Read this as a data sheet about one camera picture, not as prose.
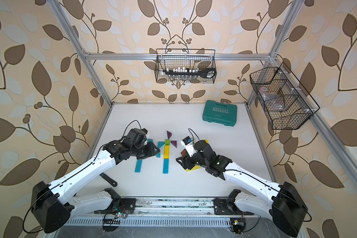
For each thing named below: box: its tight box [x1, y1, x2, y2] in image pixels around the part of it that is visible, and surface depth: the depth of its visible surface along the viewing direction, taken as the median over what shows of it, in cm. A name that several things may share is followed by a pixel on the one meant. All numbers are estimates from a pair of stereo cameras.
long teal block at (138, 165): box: [134, 159, 143, 174], surface depth 90 cm
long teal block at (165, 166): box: [162, 158, 170, 175], surface depth 90 cm
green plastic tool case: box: [202, 99, 238, 127], surface depth 110 cm
